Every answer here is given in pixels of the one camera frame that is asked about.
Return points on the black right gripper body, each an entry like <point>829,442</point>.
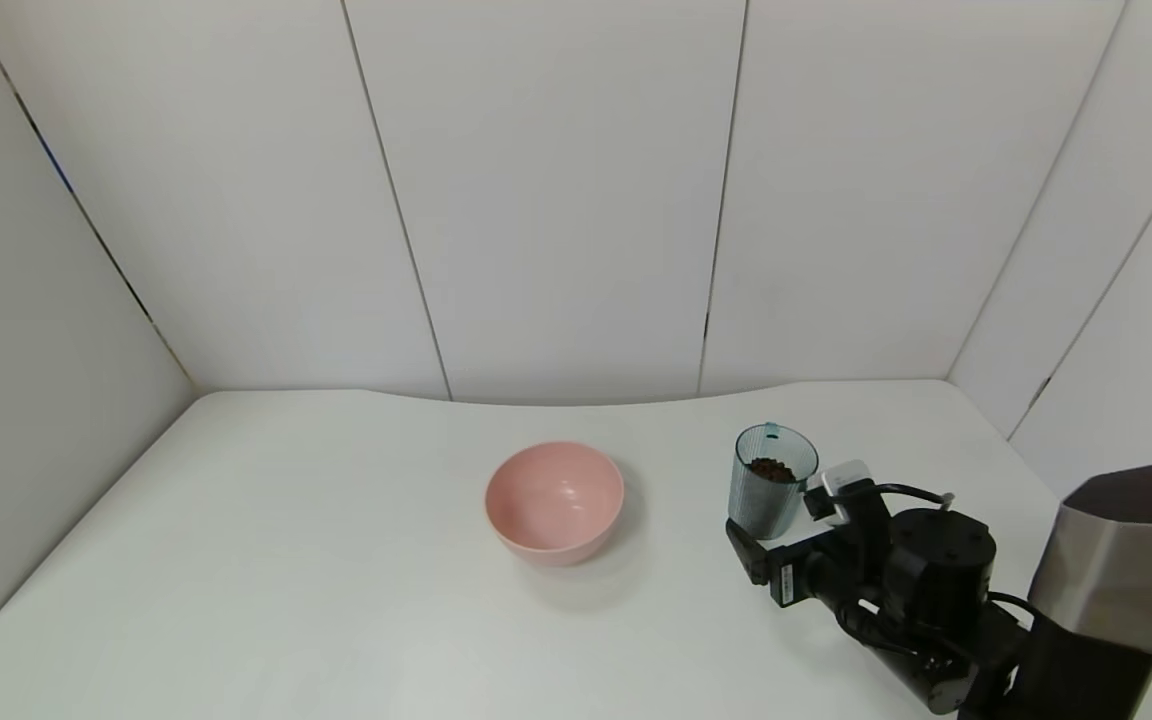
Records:
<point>784,581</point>

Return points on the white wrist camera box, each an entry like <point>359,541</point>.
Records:
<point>844,478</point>

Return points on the pink plastic bowl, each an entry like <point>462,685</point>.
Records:
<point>551,500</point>

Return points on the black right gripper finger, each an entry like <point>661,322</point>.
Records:
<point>751,550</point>
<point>819,505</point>

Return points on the black and grey right robot arm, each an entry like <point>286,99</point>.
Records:
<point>1116,580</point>

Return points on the brown coffee beans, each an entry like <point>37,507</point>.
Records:
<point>772,470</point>

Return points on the blue ribbed transparent cup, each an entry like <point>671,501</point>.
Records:
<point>758,510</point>

